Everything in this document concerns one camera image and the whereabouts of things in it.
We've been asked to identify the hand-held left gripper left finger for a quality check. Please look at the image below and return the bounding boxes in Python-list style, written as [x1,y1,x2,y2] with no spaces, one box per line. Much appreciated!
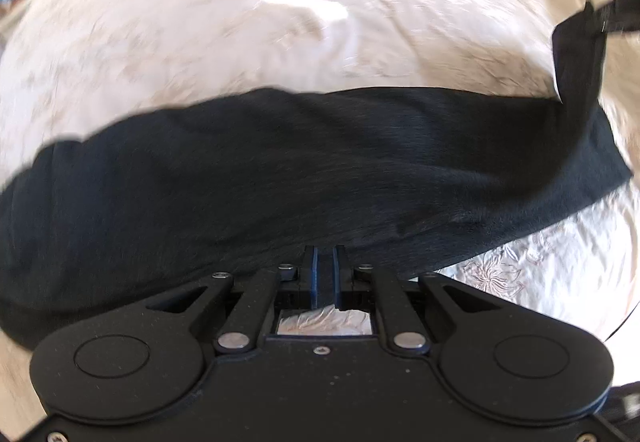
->
[145,245,322,355]

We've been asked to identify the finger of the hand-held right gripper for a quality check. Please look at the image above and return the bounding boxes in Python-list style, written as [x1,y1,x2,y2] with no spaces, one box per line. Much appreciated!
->
[600,0,640,34]

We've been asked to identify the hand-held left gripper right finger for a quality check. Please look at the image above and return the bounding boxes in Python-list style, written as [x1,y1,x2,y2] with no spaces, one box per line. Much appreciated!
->
[332,245,504,356]

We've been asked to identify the black pants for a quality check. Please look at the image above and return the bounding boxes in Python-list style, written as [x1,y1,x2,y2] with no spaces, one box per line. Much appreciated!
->
[0,0,632,352]

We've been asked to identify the white embroidered bedspread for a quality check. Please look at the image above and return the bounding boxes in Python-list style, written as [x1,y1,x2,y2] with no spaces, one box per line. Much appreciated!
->
[0,0,640,423]

